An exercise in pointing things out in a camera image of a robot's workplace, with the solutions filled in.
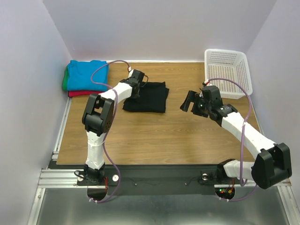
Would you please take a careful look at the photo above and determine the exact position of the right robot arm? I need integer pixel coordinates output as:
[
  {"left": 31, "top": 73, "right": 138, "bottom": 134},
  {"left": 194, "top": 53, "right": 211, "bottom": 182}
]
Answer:
[{"left": 180, "top": 85, "right": 292, "bottom": 189}]

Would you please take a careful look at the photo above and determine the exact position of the black t shirt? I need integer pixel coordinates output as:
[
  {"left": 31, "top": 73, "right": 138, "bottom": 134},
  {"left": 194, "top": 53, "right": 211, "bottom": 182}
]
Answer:
[{"left": 123, "top": 82, "right": 169, "bottom": 113}]

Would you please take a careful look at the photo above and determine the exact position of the white plastic basket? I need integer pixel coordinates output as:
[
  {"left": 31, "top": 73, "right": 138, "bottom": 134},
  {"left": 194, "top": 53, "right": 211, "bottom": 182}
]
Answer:
[{"left": 204, "top": 49, "right": 253, "bottom": 99}]

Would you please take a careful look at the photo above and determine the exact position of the red folded t shirt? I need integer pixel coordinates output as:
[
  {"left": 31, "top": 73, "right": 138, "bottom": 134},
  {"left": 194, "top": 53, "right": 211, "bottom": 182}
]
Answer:
[{"left": 68, "top": 90, "right": 102, "bottom": 98}]

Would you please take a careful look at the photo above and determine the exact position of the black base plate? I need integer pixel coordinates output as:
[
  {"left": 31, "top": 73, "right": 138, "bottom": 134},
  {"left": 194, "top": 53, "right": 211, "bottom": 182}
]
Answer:
[{"left": 77, "top": 164, "right": 244, "bottom": 196}]

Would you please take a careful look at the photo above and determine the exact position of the aluminium frame rail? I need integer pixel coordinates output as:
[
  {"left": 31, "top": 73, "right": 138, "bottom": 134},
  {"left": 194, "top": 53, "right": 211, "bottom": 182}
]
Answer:
[{"left": 37, "top": 169, "right": 291, "bottom": 189}]

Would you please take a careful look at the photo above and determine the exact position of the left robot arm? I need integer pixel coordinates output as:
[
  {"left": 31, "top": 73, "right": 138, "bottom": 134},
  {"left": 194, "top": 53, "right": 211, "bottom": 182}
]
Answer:
[{"left": 75, "top": 69, "right": 146, "bottom": 186}]

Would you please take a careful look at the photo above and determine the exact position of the blue folded t shirt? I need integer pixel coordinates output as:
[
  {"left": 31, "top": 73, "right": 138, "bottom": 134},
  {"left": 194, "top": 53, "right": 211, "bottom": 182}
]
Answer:
[{"left": 67, "top": 60, "right": 108, "bottom": 91}]

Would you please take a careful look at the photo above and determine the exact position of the green folded t shirt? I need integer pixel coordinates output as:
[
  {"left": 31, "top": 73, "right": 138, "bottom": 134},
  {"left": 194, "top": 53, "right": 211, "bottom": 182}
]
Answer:
[{"left": 62, "top": 67, "right": 69, "bottom": 91}]

